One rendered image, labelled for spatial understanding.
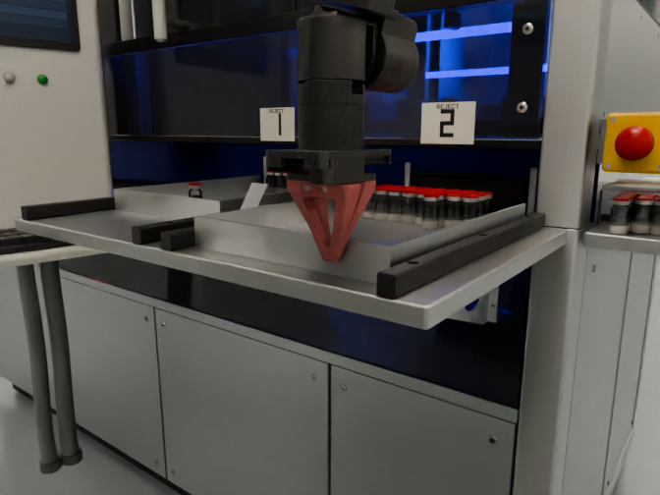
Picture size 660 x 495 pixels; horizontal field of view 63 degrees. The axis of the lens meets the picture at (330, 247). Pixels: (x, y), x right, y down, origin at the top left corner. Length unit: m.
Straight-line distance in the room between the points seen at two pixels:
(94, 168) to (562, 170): 0.96
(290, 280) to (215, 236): 0.14
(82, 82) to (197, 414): 0.80
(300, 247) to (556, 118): 0.41
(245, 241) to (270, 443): 0.74
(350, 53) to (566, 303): 0.49
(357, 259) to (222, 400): 0.88
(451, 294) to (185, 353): 0.99
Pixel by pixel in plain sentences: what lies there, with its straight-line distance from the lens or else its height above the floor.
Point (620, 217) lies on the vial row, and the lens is 0.78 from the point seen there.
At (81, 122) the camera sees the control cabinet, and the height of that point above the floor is 1.03.
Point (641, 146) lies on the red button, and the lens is 0.73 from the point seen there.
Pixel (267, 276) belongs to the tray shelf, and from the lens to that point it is 0.51.
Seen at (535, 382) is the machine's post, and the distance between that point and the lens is 0.86.
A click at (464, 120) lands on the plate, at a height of 1.02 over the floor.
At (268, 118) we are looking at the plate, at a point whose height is 1.03.
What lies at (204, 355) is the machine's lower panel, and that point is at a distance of 1.31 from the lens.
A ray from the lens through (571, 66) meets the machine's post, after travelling 0.78.
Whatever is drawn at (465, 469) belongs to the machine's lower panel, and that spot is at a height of 0.47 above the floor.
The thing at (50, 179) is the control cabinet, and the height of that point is 0.91.
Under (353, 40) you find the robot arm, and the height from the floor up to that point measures 1.08.
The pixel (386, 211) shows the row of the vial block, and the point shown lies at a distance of 0.78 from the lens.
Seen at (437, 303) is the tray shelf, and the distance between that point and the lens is 0.43.
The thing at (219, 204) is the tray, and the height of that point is 0.91.
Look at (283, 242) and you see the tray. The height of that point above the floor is 0.90.
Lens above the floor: 1.01
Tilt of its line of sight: 12 degrees down
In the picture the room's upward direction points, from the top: straight up
